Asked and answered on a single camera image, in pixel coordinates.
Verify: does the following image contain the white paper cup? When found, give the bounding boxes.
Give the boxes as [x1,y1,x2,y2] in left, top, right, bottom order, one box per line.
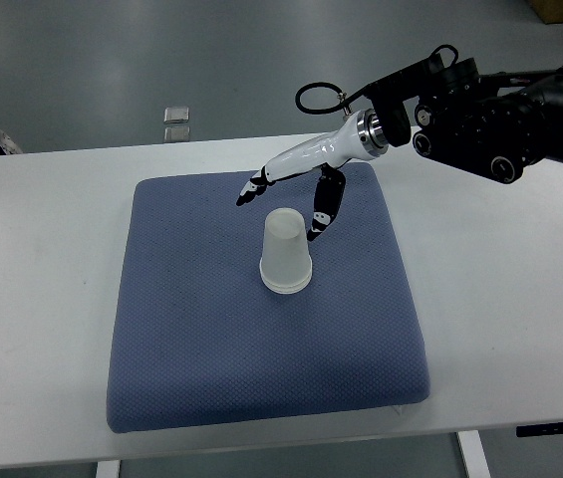
[259,208,312,295]

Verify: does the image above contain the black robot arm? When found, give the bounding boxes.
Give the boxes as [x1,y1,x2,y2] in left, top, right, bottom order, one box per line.
[236,50,563,240]

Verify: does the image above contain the white right table leg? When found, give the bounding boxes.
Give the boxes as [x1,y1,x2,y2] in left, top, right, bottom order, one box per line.
[456,430,491,478]

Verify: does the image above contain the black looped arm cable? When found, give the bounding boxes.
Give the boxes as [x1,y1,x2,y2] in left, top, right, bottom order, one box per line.
[295,81,357,117]

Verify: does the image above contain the lower metal floor plate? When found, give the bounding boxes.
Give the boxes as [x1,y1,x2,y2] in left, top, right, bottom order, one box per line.
[163,125,190,143]

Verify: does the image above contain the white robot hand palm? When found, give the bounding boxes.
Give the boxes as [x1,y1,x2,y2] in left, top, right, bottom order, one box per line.
[263,110,389,182]

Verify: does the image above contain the black white thumb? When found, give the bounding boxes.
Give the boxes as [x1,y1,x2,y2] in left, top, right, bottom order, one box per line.
[307,166,346,242]

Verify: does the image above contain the black table control panel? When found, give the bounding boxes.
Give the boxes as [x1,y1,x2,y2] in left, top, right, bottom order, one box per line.
[515,421,563,438]

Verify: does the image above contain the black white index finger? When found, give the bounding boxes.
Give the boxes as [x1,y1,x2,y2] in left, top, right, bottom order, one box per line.
[236,168,273,206]

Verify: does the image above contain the white left table leg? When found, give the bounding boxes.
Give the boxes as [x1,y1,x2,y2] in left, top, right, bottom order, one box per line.
[95,460,121,478]

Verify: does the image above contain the white table leg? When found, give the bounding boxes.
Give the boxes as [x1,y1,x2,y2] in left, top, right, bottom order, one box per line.
[456,430,491,478]
[95,460,121,478]

